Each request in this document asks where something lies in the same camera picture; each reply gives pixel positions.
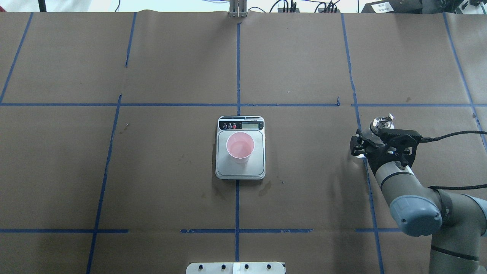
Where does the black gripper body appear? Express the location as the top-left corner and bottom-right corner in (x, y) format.
(365, 146), (413, 175)

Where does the glass sauce bottle metal spout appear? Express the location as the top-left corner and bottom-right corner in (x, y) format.
(356, 113), (395, 158)

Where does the pink plastic cup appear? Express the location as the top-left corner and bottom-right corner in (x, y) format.
(226, 132), (255, 164)

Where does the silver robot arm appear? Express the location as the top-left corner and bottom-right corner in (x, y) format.
(350, 129), (486, 274)

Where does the white digital kitchen scale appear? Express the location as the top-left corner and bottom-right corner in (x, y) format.
(215, 116), (266, 180)

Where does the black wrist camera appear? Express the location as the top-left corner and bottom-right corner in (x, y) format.
(379, 129), (423, 164)

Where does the aluminium frame post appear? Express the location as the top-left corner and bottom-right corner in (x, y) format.
(228, 0), (248, 18)

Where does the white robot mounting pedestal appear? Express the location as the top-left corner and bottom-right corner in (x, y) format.
(186, 261), (287, 274)

